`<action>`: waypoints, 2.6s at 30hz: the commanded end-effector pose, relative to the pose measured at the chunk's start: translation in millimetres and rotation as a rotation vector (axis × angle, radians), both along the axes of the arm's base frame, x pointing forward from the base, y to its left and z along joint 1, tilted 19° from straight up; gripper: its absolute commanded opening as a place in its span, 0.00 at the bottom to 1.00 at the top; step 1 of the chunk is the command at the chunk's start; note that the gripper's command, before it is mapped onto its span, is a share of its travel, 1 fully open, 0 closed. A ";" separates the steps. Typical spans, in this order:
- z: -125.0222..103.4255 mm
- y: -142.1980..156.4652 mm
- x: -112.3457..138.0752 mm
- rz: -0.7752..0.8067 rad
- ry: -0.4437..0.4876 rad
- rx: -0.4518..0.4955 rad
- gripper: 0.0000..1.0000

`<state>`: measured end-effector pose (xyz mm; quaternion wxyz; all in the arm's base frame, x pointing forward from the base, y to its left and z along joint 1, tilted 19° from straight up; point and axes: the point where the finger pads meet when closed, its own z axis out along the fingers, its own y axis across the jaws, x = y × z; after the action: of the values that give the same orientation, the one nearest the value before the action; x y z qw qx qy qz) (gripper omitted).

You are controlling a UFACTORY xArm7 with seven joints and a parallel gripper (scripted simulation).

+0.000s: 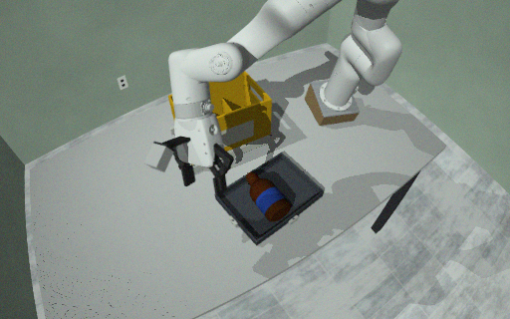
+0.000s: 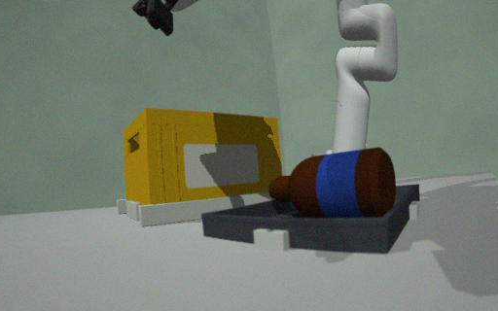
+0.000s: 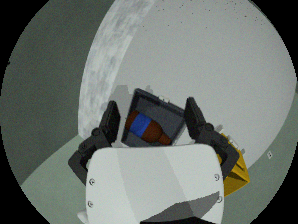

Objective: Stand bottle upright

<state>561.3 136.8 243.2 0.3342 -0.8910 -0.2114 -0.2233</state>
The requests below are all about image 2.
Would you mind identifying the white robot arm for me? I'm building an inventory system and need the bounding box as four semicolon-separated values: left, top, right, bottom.
326;0;398;155

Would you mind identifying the brown bottle with blue label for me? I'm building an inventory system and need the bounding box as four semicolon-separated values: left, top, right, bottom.
268;147;396;218

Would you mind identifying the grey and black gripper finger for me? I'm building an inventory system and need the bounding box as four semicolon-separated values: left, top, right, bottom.
132;0;178;36

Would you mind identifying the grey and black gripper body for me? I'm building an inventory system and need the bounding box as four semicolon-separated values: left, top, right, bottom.
171;0;198;12

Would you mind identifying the yellow crate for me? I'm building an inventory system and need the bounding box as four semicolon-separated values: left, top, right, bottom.
124;108;282;205

